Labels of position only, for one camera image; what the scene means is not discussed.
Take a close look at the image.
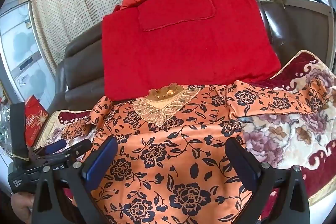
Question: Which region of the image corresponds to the red gift box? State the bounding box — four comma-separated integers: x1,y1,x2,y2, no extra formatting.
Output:
25,95,50,148

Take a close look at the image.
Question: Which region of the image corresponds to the red folded blanket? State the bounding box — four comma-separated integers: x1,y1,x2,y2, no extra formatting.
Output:
101,0,282,102

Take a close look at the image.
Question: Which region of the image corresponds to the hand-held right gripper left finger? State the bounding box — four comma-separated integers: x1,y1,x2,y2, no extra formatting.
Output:
31,136,118,224

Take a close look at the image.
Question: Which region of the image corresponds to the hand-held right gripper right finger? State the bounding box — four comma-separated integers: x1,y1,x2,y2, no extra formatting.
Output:
225,137,312,224

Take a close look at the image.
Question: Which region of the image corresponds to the person's left hand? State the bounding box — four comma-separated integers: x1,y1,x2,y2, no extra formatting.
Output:
10,192,35,224

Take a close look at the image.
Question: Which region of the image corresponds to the floral fleece blanket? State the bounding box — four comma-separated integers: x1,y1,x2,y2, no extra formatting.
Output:
34,50,336,224

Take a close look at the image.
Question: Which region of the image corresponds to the white refrigerator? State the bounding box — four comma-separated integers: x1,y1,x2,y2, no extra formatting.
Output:
0,1,57,110

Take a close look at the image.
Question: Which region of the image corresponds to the orange floral blouse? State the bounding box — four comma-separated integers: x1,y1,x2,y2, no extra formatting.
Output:
62,84,319,224

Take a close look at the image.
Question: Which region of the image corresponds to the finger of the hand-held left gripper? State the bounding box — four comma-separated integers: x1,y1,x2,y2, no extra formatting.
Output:
64,138,93,161
34,139,68,160

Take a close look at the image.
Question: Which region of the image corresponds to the brown leather sofa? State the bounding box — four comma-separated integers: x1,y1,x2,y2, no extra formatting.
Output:
54,0,289,115

